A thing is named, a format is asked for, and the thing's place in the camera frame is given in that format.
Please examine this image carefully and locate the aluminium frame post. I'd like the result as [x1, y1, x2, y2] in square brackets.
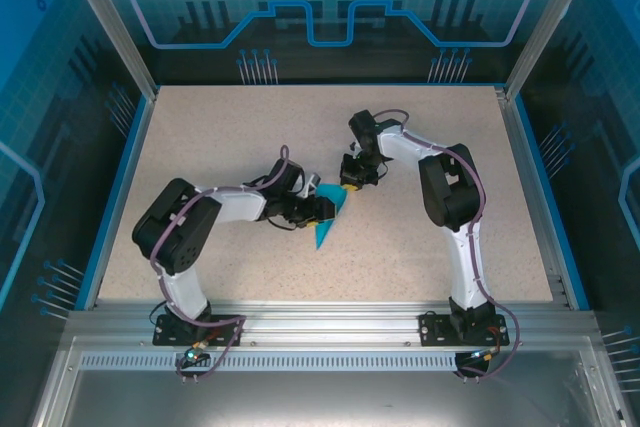
[54, 0, 162, 101]
[502, 0, 601, 101]

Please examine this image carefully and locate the blue table edge trim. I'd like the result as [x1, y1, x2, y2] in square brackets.
[74, 94, 157, 311]
[512, 95, 592, 311]

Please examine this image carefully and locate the blue paper sheet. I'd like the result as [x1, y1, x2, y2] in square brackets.
[314, 182, 351, 251]

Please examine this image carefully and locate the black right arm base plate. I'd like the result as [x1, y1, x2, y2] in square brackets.
[418, 310, 511, 348]

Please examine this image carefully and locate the thin black left gripper cable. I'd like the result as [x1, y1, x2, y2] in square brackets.
[267, 214, 302, 232]

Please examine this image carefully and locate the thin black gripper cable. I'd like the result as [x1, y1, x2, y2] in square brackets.
[267, 214, 302, 232]
[372, 156, 394, 183]

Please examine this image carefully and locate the cable connector with green light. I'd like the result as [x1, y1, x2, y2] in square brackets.
[467, 346, 503, 364]
[180, 340, 210, 367]

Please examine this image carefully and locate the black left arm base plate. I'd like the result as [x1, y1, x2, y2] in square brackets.
[152, 313, 246, 348]

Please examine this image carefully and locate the metal tray sheet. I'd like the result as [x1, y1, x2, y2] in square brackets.
[29, 336, 640, 427]

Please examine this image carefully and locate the aluminium frame rail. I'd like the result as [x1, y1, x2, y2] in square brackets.
[64, 299, 599, 348]

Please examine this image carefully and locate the aluminium side rail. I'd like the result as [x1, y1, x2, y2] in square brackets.
[494, 86, 574, 309]

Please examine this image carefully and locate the slotted aluminium cable duct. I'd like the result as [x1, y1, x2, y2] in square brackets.
[78, 352, 504, 373]

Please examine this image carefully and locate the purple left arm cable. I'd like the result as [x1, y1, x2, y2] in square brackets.
[148, 144, 292, 384]

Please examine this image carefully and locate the thin black right gripper cable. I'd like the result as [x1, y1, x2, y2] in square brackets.
[372, 156, 394, 183]

